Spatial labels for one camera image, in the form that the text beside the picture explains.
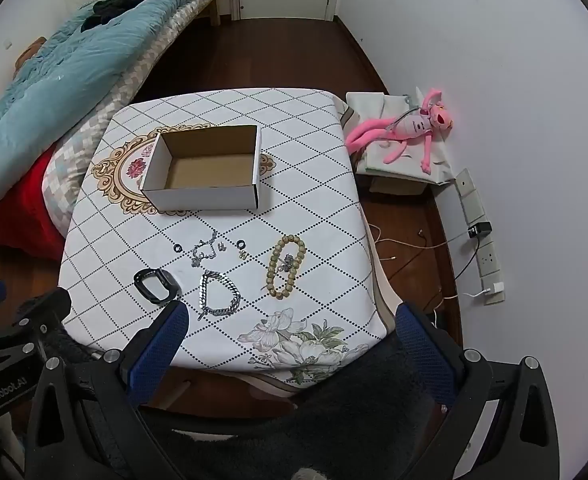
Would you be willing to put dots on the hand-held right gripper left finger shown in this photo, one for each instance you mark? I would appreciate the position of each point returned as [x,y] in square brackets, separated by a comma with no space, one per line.
[158,350]

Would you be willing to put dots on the white wall socket plate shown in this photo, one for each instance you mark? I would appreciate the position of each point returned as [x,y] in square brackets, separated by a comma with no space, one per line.
[494,297]
[488,260]
[466,182]
[473,210]

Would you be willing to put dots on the red blanket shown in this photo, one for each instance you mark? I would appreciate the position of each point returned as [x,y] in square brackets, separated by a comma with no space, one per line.
[13,210]

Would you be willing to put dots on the pink plush toy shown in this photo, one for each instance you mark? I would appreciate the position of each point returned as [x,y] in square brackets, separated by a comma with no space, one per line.
[414,125]

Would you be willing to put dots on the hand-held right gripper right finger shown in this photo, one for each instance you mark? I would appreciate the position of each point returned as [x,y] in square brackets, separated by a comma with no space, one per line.
[424,355]

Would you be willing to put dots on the white charger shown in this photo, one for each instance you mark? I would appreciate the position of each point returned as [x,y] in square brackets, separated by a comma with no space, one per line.
[495,288]

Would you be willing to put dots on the black charger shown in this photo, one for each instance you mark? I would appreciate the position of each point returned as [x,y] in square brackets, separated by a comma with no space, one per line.
[480,230]

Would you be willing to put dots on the grey plastic hanger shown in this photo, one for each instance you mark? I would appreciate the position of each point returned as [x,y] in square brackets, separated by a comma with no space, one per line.
[413,102]

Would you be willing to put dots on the brown pillow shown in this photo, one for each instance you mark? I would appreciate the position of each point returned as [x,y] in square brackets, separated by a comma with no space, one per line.
[28,52]

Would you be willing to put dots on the light blue quilt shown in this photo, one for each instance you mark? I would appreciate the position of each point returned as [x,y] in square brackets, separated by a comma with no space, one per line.
[73,75]

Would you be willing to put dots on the dark fuzzy clothing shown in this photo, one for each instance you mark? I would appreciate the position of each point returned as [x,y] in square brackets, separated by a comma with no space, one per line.
[349,410]

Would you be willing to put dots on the cardboard box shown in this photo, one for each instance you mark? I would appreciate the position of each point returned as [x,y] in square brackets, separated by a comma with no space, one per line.
[198,195]

